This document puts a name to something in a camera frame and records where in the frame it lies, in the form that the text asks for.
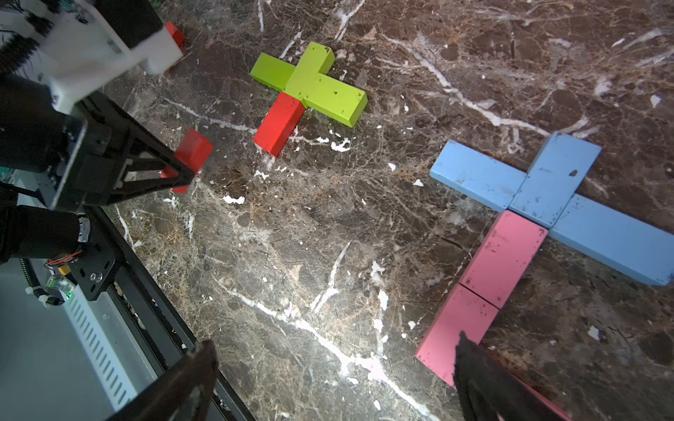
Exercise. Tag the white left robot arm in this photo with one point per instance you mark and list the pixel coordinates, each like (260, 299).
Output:
(56, 121)

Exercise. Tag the black front rail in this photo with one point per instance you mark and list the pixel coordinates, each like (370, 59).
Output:
(45, 373)

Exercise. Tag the red block front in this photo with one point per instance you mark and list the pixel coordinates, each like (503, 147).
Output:
(194, 150)

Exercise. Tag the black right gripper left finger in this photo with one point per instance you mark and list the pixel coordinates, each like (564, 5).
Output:
(184, 392)

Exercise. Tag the white slotted cable duct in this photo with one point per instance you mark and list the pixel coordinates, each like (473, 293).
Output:
(114, 353)

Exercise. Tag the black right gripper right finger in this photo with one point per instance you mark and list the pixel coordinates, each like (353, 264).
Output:
(487, 391)

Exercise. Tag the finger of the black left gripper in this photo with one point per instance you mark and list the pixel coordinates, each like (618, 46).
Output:
(123, 191)
(137, 149)

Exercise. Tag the blue block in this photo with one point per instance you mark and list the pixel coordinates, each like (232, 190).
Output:
(553, 178)
(630, 246)
(478, 176)

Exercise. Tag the red block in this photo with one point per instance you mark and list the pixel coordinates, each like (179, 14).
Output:
(279, 124)
(178, 37)
(194, 150)

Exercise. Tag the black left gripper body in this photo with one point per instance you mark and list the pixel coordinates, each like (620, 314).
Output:
(89, 164)

